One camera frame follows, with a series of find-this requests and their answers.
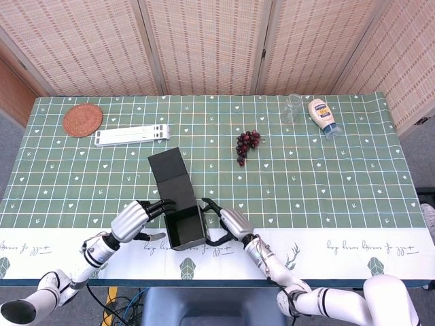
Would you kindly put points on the brown wooden door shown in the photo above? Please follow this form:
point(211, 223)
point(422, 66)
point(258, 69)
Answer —
point(15, 95)

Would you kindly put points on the white flat electronic device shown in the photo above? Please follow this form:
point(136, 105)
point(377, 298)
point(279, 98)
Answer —
point(132, 135)

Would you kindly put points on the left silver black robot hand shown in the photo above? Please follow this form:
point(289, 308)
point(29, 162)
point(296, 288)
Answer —
point(130, 222)

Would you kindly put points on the dark teal under cloth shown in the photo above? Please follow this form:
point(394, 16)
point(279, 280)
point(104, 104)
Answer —
point(221, 283)

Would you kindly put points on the mayonnaise squeeze bottle blue cap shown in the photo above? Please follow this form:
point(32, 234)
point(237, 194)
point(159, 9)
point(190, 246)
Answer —
point(322, 113)

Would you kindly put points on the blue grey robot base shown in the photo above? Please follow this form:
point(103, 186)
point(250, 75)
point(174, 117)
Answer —
point(210, 305)

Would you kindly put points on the bamboo folding screen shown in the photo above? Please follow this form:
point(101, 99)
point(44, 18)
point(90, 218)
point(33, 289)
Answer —
point(210, 47)

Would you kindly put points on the round woven rattan coaster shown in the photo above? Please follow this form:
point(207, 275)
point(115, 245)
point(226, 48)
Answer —
point(82, 120)

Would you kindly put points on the clear empty jar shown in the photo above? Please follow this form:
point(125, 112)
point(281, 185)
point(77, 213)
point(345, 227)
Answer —
point(290, 110)

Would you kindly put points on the black foldable cardboard box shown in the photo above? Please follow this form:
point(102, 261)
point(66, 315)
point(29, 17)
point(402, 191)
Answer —
point(180, 203)

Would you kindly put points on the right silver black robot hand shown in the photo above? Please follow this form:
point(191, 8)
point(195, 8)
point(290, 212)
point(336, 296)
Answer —
point(234, 222)

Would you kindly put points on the dark red grape bunch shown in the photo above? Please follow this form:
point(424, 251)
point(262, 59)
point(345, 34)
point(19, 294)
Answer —
point(246, 142)

